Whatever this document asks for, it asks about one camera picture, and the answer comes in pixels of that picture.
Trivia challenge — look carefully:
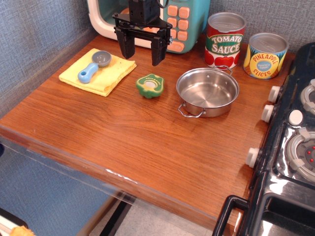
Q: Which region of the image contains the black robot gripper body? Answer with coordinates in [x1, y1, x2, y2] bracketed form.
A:
[112, 0, 172, 45]

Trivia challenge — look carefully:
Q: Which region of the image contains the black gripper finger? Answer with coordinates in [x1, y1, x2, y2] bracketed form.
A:
[151, 29, 167, 66]
[115, 27, 135, 59]

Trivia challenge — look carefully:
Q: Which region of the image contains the stainless steel two-handled pot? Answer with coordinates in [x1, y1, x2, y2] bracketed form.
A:
[176, 67, 240, 118]

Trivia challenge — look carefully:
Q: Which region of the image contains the white stove knob lower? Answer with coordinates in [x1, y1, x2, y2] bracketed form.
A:
[246, 147, 260, 168]

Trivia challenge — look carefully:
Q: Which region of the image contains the white stove knob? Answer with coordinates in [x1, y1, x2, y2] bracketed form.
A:
[246, 147, 260, 168]
[261, 105, 274, 123]
[268, 86, 281, 103]

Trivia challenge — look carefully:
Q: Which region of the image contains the orange plate in microwave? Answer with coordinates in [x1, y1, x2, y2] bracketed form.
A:
[121, 7, 129, 14]

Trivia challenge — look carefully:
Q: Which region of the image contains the blue grey measuring spoon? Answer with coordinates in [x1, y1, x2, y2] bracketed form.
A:
[78, 51, 112, 84]

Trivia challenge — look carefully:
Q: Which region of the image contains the green toy avocado half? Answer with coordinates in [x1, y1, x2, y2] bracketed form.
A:
[136, 74, 164, 99]

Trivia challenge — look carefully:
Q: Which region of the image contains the teal toy microwave oven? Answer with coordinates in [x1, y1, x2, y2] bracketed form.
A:
[87, 0, 210, 54]

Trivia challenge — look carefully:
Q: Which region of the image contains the yellow folded cloth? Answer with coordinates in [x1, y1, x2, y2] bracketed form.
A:
[59, 48, 136, 97]

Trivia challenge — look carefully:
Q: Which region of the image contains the tomato sauce can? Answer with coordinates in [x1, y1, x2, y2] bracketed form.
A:
[204, 12, 246, 70]

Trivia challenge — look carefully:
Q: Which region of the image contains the pineapple slices can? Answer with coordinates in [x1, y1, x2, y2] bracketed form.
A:
[243, 32, 289, 79]

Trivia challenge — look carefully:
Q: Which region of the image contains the white stove knob upper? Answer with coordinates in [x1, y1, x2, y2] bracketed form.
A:
[268, 86, 281, 103]

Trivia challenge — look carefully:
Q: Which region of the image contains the white stove knob middle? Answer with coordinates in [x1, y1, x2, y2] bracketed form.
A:
[261, 105, 274, 123]

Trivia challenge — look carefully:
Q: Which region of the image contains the white round stove button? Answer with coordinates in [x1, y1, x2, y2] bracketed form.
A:
[288, 110, 303, 126]

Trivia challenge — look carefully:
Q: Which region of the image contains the grey rear stove burner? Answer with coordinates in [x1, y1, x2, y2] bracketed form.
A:
[300, 79, 315, 115]

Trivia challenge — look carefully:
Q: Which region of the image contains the grey stove burner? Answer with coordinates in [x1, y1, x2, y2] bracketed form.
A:
[285, 127, 315, 182]
[300, 79, 315, 115]

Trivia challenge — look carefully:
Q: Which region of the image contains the grey front stove burner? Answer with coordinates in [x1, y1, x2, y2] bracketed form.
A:
[285, 127, 315, 182]

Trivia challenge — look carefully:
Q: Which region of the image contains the black toy stove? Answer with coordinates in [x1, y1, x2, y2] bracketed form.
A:
[212, 42, 315, 236]

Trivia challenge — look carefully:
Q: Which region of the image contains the orange furry object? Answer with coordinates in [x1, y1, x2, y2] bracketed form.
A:
[10, 226, 35, 236]

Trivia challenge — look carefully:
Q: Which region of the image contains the black oven door handle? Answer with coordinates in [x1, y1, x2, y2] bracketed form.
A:
[212, 195, 250, 236]

